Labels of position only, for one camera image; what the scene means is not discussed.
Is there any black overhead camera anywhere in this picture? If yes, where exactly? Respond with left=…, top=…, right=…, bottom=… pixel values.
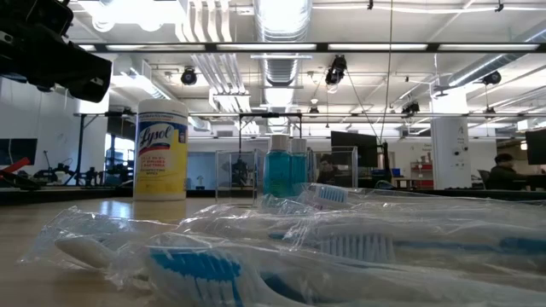
left=324, top=54, right=348, bottom=86

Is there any Lysol wipes canister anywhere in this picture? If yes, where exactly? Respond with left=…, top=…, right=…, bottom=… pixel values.
left=132, top=98, right=189, bottom=202

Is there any teal mouthwash bottle white cap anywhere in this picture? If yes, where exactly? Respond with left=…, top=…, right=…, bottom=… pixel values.
left=289, top=137, right=309, bottom=188
left=262, top=133, right=293, bottom=199

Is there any black monitor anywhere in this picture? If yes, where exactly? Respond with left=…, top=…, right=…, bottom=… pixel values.
left=524, top=128, right=546, bottom=166
left=330, top=130, right=379, bottom=169

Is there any silver ventilation duct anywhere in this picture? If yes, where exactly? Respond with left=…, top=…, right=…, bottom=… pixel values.
left=254, top=0, right=313, bottom=134

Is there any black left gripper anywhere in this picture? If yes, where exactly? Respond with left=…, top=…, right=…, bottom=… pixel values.
left=0, top=25, right=113, bottom=103

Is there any person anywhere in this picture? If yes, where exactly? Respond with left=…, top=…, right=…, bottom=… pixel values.
left=317, top=153, right=339, bottom=185
left=485, top=152, right=530, bottom=191

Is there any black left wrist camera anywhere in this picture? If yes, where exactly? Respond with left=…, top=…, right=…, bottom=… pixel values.
left=0, top=0, right=74, bottom=38

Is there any distant black rig frame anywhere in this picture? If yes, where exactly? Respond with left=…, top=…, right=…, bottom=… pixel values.
left=237, top=112, right=304, bottom=154

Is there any white pillar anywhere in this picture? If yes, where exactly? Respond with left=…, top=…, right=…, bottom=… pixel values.
left=429, top=87, right=473, bottom=191

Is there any thin hanging cable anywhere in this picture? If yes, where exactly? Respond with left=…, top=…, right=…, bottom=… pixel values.
left=379, top=0, right=394, bottom=142

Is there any blue white toothbrush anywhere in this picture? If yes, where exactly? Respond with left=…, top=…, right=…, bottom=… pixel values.
left=144, top=245, right=546, bottom=307
left=268, top=221, right=546, bottom=265
left=19, top=206, right=189, bottom=281
left=293, top=182, right=385, bottom=206

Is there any clear plastic bag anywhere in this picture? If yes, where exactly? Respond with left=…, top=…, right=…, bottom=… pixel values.
left=214, top=146, right=359, bottom=206

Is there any red bar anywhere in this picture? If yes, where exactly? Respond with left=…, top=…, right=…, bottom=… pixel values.
left=0, top=156, right=31, bottom=174

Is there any black wall screen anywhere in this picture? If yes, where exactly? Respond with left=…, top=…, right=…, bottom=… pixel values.
left=0, top=137, right=38, bottom=166

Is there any red storage shelf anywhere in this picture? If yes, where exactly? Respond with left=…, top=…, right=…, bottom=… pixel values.
left=409, top=160, right=434, bottom=190

